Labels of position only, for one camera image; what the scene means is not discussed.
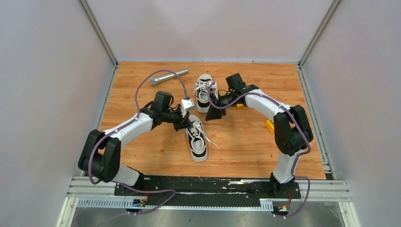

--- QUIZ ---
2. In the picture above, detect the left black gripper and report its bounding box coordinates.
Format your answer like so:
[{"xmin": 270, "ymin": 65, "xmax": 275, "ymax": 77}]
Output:
[{"xmin": 162, "ymin": 106, "xmax": 193, "ymax": 131}]

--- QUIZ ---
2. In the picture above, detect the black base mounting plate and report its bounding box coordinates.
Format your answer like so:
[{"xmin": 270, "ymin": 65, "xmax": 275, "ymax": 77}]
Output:
[{"xmin": 134, "ymin": 175, "xmax": 301, "ymax": 208}]

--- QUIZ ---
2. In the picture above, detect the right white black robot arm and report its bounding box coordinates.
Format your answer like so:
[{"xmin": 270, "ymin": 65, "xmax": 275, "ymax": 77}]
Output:
[{"xmin": 205, "ymin": 73, "xmax": 313, "ymax": 198}]

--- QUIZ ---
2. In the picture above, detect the grey metal cylinder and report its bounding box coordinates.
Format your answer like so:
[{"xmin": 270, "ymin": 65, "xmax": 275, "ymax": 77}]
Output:
[{"xmin": 149, "ymin": 69, "xmax": 188, "ymax": 86}]

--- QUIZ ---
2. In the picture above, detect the yellow green building block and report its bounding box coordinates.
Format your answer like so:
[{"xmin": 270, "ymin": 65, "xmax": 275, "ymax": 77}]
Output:
[{"xmin": 265, "ymin": 119, "xmax": 275, "ymax": 133}]

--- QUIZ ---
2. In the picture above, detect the black white sneaker with laces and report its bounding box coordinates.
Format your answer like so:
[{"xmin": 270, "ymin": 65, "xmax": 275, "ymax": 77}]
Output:
[{"xmin": 192, "ymin": 74, "xmax": 214, "ymax": 113}]

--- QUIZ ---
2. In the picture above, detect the aluminium frame rail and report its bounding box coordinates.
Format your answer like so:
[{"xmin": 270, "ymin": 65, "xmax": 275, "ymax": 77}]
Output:
[{"xmin": 57, "ymin": 176, "xmax": 360, "ymax": 227}]

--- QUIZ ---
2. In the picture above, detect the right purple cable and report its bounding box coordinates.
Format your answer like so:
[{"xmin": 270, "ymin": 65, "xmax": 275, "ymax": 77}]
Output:
[{"xmin": 207, "ymin": 82, "xmax": 311, "ymax": 219}]

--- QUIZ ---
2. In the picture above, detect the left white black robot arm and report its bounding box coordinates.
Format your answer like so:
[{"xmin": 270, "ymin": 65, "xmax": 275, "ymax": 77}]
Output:
[{"xmin": 78, "ymin": 91, "xmax": 195, "ymax": 195}]

